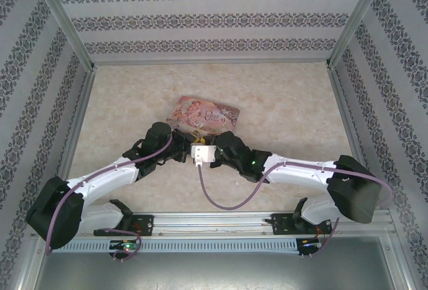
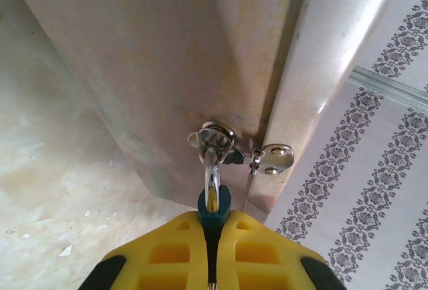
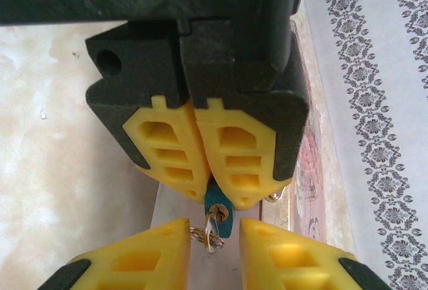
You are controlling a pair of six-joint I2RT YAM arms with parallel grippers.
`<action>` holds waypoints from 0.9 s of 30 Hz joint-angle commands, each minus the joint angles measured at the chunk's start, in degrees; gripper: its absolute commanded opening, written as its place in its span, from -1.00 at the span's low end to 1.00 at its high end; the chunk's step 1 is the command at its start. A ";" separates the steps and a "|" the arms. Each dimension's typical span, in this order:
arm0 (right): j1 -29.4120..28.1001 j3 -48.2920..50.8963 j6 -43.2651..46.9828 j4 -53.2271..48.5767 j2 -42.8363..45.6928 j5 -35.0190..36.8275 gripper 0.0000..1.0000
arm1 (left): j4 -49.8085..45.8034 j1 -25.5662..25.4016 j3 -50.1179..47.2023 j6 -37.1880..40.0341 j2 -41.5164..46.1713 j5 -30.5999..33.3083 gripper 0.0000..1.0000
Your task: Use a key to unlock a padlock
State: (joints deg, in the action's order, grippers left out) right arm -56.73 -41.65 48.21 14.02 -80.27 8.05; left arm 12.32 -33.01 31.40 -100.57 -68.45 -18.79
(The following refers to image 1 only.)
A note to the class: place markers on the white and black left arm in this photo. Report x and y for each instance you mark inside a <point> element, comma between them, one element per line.
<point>80,199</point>

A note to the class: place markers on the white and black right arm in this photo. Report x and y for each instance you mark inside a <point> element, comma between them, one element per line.
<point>327,186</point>

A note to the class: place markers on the small circuit board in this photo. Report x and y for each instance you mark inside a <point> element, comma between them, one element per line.
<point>125,246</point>
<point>311,245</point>

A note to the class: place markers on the grey metal tray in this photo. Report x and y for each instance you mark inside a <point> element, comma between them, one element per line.
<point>220,271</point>

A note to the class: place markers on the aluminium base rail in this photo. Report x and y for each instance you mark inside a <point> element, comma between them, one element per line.
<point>214,224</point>

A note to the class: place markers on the aluminium frame post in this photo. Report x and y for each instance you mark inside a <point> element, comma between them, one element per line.
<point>359,16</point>
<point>63,19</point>

